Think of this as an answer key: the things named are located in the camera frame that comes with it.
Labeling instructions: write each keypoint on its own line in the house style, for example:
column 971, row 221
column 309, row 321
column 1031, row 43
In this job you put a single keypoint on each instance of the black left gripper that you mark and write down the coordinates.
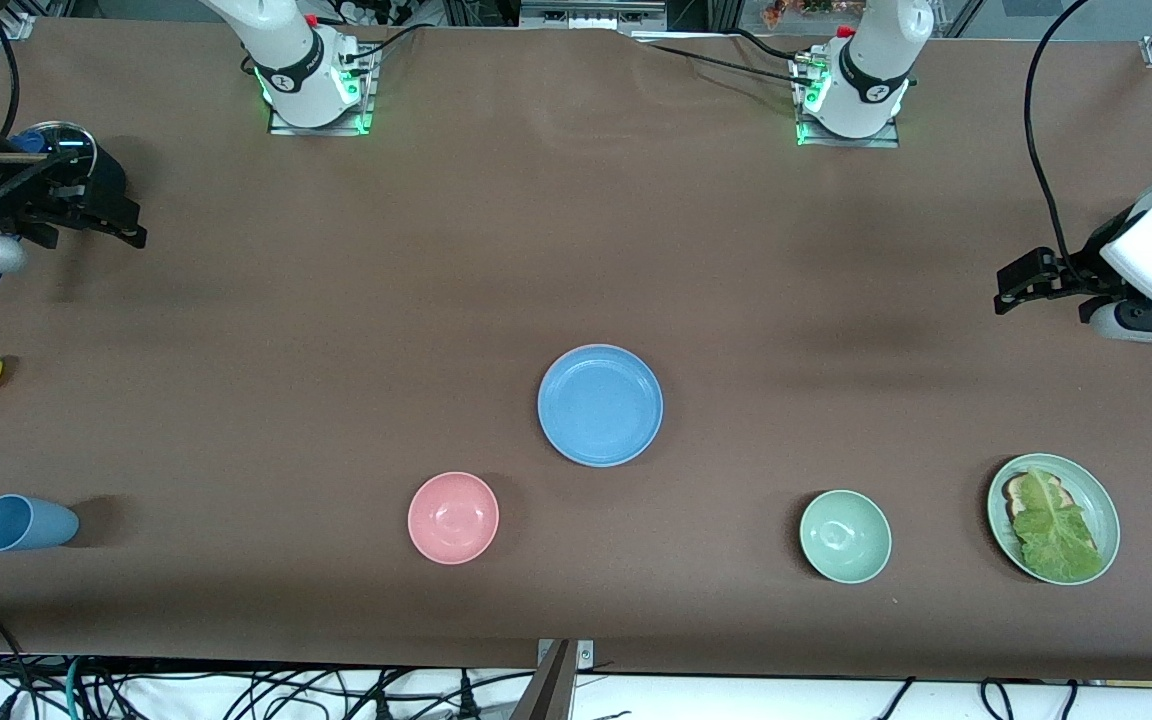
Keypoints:
column 1079, row 268

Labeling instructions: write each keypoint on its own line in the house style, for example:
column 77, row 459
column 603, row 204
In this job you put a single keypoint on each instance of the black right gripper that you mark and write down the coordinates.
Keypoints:
column 86, row 192

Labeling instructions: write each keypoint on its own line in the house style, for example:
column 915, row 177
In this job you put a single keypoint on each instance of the blue shallow bowl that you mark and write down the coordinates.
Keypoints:
column 600, row 405

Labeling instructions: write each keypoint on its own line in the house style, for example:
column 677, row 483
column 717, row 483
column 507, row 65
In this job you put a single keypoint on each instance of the toast bread slice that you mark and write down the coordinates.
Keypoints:
column 1016, row 492

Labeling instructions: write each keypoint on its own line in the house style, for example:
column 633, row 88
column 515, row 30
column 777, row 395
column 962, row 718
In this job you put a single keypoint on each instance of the green shallow bowl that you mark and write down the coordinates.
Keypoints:
column 1091, row 500

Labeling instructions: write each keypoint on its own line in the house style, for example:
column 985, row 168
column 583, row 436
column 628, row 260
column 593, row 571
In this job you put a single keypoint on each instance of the green lettuce leaf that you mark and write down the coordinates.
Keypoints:
column 1051, row 530

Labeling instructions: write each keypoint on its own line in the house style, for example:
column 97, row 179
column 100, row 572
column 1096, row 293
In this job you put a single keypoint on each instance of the blue plastic cup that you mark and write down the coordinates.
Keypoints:
column 26, row 525

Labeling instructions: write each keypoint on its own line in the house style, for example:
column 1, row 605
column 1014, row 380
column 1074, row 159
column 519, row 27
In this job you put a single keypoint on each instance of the small green deep bowl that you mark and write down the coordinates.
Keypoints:
column 845, row 537

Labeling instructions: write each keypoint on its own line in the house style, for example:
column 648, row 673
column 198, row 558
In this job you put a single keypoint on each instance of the orange patterned object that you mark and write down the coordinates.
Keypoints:
column 806, row 10

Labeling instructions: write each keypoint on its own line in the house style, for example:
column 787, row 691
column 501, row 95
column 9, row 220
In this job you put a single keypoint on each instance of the small pink deep bowl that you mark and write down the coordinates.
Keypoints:
column 453, row 518

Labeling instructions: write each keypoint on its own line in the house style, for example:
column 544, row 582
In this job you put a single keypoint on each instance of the grey metal box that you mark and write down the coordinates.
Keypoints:
column 591, row 14

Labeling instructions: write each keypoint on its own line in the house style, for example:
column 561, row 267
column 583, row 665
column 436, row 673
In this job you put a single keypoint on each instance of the dark metal bar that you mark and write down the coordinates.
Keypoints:
column 548, row 692

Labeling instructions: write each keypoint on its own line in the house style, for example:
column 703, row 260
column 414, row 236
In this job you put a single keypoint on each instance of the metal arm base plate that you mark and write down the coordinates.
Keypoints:
column 891, row 138
column 368, row 100

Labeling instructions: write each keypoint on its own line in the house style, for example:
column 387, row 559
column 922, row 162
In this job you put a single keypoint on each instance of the silver bracket plate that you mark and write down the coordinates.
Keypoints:
column 586, row 655

